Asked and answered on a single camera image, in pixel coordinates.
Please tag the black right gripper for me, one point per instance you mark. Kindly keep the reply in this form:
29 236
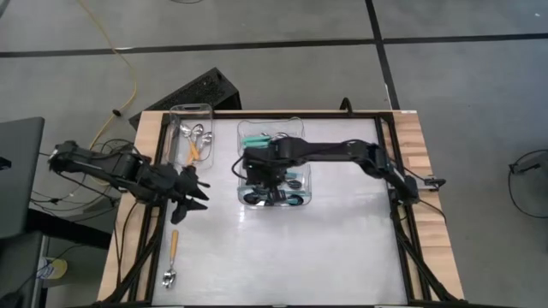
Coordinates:
269 173

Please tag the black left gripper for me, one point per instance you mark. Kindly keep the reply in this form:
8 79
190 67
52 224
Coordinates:
164 184

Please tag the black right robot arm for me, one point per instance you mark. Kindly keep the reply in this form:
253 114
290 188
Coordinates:
334 150

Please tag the narrow clear plastic bin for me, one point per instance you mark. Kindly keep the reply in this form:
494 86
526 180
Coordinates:
177 145

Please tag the wide clear plastic bin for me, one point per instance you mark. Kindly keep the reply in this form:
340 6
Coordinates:
295 126

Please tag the black perforated case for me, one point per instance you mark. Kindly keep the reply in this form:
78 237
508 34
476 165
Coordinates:
197 90

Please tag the yellow white roll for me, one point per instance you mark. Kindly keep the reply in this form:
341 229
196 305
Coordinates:
53 268

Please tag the black table clamp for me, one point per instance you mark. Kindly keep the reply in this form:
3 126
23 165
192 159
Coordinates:
432 183

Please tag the dark grey laptop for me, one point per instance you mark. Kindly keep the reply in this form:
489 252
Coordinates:
21 171

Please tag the dark grey cart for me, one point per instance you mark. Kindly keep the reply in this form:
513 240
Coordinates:
19 269

